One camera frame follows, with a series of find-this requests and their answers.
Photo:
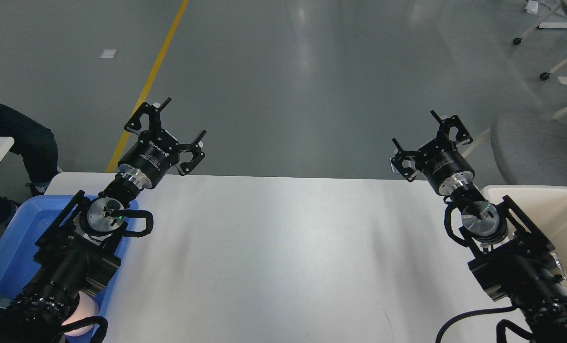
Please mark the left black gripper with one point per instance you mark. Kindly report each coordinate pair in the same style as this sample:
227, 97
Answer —
151, 157

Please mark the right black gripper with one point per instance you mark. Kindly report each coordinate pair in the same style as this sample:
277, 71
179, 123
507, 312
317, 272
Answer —
438, 160

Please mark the pink ribbed mug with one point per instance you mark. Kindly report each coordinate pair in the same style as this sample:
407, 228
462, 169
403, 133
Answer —
87, 307

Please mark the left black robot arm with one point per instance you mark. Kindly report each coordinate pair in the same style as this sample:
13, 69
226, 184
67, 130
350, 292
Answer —
77, 252

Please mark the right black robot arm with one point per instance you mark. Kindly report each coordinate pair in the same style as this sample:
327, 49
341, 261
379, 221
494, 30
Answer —
512, 257

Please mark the clear floor plate left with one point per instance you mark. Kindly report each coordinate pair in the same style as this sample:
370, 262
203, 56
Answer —
401, 166

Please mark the grey office chair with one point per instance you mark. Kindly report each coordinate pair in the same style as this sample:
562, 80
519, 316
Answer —
528, 150

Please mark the white floor plate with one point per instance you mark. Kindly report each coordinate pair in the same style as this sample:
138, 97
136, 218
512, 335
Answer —
108, 54

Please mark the seated person in jeans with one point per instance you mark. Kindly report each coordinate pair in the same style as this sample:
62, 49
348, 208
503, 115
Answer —
36, 145

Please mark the beige plastic bin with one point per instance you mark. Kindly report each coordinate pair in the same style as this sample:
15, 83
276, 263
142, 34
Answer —
545, 205

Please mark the blue plastic tray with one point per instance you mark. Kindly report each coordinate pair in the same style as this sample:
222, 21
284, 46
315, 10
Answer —
18, 247

